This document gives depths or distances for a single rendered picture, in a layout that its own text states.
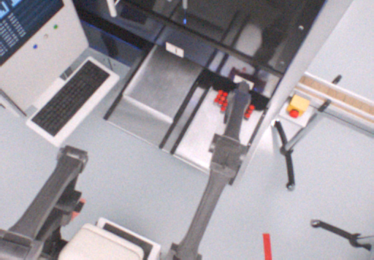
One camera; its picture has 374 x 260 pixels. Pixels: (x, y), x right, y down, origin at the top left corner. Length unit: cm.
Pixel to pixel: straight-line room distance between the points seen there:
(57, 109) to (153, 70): 48
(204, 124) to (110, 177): 104
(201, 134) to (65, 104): 66
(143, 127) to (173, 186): 89
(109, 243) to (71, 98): 90
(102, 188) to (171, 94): 102
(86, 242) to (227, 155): 47
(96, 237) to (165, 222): 136
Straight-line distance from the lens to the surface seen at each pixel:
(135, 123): 177
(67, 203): 133
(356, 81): 311
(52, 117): 191
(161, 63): 189
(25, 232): 102
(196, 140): 174
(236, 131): 124
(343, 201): 278
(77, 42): 197
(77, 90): 194
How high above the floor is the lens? 253
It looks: 68 degrees down
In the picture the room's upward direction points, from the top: 4 degrees clockwise
